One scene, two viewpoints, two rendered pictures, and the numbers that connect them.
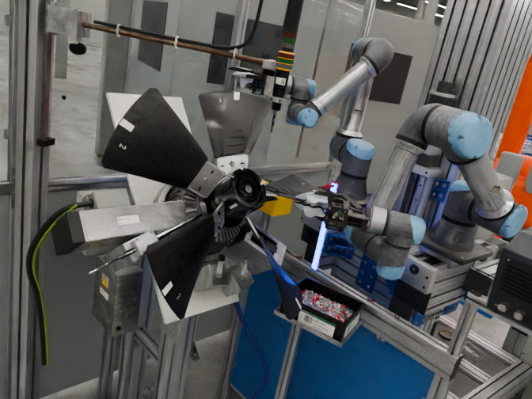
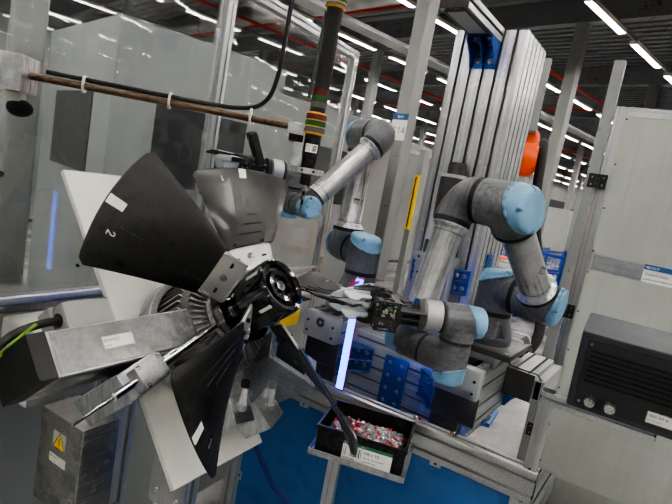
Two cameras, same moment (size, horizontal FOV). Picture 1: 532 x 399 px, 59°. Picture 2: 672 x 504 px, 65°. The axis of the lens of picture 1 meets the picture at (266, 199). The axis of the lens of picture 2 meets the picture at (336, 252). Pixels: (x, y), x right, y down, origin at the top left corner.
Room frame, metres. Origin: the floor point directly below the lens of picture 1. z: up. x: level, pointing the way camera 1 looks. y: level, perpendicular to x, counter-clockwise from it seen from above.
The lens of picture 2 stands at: (0.18, 0.20, 1.45)
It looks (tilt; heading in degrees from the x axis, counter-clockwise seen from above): 8 degrees down; 346
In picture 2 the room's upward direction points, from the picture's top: 10 degrees clockwise
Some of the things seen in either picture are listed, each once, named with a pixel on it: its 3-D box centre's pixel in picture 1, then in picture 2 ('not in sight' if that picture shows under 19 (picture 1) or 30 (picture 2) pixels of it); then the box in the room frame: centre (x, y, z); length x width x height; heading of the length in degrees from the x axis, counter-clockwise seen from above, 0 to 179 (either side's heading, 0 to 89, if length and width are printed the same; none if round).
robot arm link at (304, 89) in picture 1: (302, 88); (294, 174); (2.03, -0.05, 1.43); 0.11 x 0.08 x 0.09; 107
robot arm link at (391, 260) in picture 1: (389, 256); (445, 358); (1.27, -0.38, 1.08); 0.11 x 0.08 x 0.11; 33
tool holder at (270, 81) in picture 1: (277, 81); (306, 149); (1.29, 0.03, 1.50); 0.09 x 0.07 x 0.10; 82
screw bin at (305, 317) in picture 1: (321, 308); (365, 436); (1.31, -0.24, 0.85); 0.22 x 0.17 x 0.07; 62
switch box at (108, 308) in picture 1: (116, 293); (76, 457); (1.35, 0.42, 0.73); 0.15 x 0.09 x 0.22; 47
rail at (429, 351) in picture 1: (335, 292); (369, 415); (1.48, -0.30, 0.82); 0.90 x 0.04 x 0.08; 47
